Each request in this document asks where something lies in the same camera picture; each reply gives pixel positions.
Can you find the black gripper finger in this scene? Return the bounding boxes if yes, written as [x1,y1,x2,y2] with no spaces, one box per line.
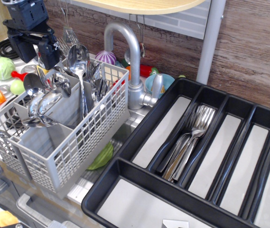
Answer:
[7,33,38,63]
[38,40,60,70]

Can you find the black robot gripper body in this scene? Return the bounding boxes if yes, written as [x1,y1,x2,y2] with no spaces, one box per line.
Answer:
[2,0,55,44]

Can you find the steel fork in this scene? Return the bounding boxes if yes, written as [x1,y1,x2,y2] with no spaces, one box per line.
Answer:
[36,52,51,89]

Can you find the grey plastic cutlery basket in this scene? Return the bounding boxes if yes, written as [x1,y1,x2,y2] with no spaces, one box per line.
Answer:
[0,63,130,198]

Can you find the black cutlery tray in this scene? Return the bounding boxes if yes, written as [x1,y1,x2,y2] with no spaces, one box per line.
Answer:
[81,78,270,228]

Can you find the black stove coil burner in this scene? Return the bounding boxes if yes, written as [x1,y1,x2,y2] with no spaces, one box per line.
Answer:
[0,39,19,60]

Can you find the hanging steel slotted spatula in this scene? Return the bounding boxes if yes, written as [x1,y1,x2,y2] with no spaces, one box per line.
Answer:
[59,0,79,46]

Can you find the large steel spoon upright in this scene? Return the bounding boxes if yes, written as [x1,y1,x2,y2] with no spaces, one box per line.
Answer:
[67,44,89,119]

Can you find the green toy cabbage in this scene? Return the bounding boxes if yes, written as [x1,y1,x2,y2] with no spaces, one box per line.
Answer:
[0,57,16,80]

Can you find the small steel spoon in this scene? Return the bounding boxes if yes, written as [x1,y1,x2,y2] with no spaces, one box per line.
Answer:
[23,73,45,96]

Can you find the green toy lime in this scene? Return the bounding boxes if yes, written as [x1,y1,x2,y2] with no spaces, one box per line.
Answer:
[10,79,25,95]

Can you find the large steel ladle spoon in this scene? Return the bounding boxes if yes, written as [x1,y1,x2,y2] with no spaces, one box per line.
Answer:
[28,90,62,116]

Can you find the purple toy onion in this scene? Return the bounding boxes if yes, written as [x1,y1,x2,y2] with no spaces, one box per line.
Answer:
[95,50,116,65]

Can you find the steel spoon lying low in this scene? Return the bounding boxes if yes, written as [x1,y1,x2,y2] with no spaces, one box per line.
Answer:
[21,115,58,127]

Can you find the light wooden shelf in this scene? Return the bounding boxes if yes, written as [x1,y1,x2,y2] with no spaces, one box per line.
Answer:
[79,0,204,15]

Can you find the red toy pepper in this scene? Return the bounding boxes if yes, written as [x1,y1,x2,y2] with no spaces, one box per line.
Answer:
[140,65,159,77]

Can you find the silver kitchen faucet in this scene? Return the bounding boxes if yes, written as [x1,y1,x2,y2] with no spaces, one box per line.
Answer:
[104,21,158,110]

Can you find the green toy leaf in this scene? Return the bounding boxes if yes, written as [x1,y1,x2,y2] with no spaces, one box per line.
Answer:
[87,142,113,171]

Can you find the blue plastic cup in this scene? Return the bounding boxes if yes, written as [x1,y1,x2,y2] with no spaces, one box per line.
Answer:
[145,74,175,98]

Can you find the pile of steel forks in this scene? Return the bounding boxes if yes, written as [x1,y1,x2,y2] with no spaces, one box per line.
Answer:
[162,104,216,181]

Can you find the yellow toy fruit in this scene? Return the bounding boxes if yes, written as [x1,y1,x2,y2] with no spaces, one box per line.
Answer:
[0,211,19,228]

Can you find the grey metal post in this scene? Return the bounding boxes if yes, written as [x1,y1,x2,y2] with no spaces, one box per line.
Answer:
[196,0,226,85]

